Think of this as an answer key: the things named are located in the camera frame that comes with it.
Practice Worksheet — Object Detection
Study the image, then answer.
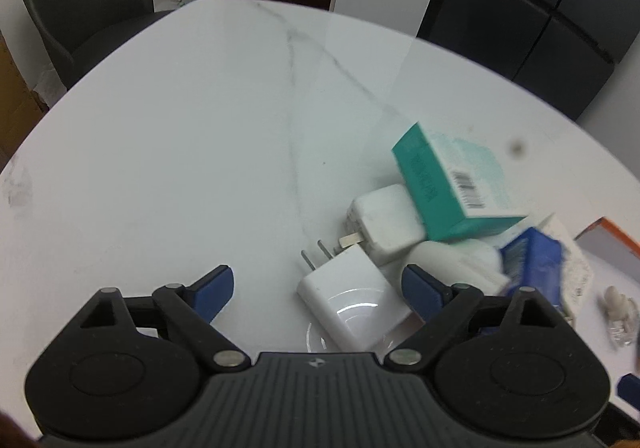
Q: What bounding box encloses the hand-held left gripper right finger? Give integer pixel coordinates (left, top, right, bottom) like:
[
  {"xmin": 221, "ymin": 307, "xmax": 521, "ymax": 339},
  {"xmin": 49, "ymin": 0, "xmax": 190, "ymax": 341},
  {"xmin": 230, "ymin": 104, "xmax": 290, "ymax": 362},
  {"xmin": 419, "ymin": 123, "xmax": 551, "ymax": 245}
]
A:
[{"xmin": 384, "ymin": 264, "xmax": 565, "ymax": 374}]

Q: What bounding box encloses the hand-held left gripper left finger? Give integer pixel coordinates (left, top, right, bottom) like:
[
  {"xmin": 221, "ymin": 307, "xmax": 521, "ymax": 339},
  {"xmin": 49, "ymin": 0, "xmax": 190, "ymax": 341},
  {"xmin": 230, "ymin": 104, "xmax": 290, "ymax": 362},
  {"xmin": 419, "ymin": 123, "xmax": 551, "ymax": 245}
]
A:
[{"xmin": 77, "ymin": 265, "xmax": 252, "ymax": 374}]

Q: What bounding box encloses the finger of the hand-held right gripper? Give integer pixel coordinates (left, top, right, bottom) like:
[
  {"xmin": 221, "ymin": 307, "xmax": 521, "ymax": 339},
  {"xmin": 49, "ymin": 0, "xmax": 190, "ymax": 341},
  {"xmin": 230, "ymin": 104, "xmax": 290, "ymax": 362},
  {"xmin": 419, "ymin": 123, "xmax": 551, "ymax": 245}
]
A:
[{"xmin": 618, "ymin": 374, "xmax": 640, "ymax": 410}]

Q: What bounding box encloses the white glossy charger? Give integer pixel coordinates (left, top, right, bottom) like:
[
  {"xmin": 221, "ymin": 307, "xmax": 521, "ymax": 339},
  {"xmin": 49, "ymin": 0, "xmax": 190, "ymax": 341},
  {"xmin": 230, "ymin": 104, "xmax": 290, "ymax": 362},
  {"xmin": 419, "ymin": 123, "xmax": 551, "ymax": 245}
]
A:
[{"xmin": 297, "ymin": 238, "xmax": 413, "ymax": 353}]

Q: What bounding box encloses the blue box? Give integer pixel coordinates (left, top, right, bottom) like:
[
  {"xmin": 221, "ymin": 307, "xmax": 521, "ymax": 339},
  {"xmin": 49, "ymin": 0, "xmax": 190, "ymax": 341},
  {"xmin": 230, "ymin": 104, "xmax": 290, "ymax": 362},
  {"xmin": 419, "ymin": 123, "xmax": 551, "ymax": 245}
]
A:
[{"xmin": 500, "ymin": 227, "xmax": 571, "ymax": 324}]

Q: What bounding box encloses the orange-edged tray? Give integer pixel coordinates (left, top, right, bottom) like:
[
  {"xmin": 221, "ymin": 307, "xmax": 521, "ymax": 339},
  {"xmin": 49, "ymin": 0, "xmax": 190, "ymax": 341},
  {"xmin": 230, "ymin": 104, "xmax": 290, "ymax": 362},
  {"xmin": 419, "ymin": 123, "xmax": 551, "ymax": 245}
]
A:
[{"xmin": 574, "ymin": 217, "xmax": 640, "ymax": 279}]

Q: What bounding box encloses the white round bottle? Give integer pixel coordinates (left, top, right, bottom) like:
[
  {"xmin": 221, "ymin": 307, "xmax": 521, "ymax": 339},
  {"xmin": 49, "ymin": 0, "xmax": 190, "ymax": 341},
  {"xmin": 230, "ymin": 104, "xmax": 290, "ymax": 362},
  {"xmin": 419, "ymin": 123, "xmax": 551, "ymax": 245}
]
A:
[{"xmin": 400, "ymin": 238, "xmax": 511, "ymax": 296}]

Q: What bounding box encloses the white rounded charger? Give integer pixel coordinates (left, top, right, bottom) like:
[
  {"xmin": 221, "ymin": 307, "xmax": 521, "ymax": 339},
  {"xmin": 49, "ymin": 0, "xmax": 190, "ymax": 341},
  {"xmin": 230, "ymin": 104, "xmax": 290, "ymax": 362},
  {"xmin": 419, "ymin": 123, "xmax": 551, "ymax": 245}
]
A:
[{"xmin": 338, "ymin": 184, "xmax": 426, "ymax": 266}]

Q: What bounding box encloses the clear plastic piece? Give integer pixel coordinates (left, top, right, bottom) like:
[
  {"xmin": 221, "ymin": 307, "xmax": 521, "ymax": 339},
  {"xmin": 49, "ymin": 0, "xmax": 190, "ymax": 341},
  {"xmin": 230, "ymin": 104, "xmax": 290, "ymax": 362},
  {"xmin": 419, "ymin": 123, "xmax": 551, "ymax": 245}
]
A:
[{"xmin": 602, "ymin": 285, "xmax": 640, "ymax": 351}]

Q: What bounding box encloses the teal box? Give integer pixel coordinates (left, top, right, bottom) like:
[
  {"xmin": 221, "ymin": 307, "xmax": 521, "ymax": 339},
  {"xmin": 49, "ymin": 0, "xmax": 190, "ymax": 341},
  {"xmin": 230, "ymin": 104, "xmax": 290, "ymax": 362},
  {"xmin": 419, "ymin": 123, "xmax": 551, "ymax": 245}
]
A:
[{"xmin": 391, "ymin": 122, "xmax": 530, "ymax": 243}]

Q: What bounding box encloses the clear glass saucer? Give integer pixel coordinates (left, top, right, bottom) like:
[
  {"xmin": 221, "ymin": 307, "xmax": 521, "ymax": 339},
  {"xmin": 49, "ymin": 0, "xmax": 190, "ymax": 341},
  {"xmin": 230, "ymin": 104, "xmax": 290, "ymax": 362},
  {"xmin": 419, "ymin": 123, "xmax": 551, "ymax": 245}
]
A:
[{"xmin": 305, "ymin": 288, "xmax": 426, "ymax": 354}]

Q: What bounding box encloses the white printed box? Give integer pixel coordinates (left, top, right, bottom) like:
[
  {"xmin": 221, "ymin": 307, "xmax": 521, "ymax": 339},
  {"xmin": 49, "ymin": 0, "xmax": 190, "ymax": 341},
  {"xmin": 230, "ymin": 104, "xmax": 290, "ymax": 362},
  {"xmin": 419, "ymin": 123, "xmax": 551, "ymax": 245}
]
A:
[{"xmin": 532, "ymin": 212, "xmax": 596, "ymax": 326}]

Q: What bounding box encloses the brown cardboard box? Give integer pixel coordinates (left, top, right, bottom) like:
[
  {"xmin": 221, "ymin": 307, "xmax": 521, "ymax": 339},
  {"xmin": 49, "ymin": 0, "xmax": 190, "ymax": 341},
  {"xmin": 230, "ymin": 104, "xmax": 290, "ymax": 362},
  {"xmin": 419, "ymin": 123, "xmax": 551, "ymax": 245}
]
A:
[{"xmin": 0, "ymin": 31, "xmax": 51, "ymax": 169}]

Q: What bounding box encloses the black cabinet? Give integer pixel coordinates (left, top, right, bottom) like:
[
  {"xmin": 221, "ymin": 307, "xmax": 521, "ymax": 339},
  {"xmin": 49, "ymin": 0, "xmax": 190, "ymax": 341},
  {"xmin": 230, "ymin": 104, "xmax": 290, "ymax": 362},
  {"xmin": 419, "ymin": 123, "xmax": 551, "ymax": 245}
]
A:
[{"xmin": 416, "ymin": 0, "xmax": 640, "ymax": 121}]

